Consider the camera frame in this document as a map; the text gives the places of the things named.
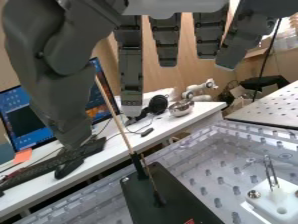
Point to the thin stick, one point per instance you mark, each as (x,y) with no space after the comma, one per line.
(113,110)

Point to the large black keyboard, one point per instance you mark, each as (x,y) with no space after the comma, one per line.
(31,170)

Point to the orange sticky note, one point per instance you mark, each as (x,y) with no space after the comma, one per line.
(22,155)

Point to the black headphones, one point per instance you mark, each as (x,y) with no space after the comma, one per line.
(157,104)

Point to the black plate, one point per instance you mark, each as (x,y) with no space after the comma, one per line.
(177,206)

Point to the metal bowl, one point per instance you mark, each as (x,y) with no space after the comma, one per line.
(181,108)

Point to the small white jointed device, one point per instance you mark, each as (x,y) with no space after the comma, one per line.
(200,89)

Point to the computer screen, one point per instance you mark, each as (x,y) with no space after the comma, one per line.
(18,116)

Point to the black mouse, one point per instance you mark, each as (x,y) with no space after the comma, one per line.
(68,168)

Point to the metal paper clip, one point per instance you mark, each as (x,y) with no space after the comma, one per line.
(272,173)

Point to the long white desk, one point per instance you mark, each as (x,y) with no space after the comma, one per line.
(168,126)

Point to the cardboard box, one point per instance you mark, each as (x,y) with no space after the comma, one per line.
(286,43)

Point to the clear box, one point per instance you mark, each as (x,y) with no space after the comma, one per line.
(200,140)

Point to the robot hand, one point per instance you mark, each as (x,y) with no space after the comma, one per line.
(58,66)

